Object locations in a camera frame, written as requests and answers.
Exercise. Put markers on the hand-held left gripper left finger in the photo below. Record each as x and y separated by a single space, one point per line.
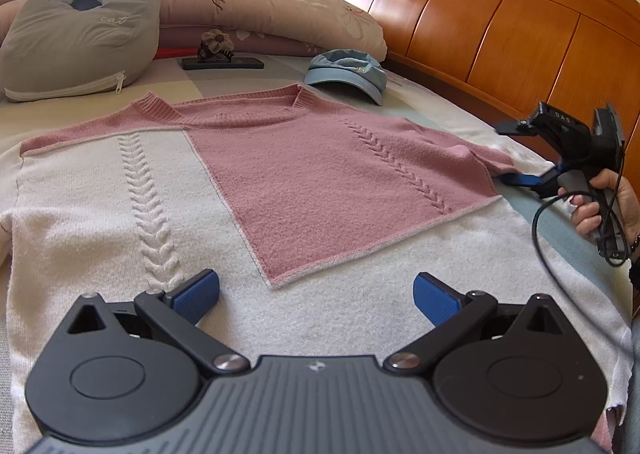
195 294

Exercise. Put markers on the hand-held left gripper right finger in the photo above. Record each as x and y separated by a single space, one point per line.
435 301

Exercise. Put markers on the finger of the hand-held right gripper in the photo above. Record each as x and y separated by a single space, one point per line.
520 180

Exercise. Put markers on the pink and white knit sweater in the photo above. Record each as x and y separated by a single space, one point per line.
310 184

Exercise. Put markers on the person's right hand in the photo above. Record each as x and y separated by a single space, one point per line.
585 214

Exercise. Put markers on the wooden headboard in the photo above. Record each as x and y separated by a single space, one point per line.
475 19

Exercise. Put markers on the light blue cap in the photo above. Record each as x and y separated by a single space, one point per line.
345 76

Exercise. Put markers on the black smartphone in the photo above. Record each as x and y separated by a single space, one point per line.
225 64

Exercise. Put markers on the pastel patchwork bed sheet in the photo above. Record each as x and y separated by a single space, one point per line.
285 76

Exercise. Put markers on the red flat strip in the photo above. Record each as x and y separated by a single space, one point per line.
172 54

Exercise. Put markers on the flower hair clip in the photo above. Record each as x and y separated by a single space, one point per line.
216 41

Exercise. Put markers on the grey cat face cushion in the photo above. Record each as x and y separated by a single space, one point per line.
80 34

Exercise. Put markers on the pink folded quilt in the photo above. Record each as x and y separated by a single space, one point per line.
280 9

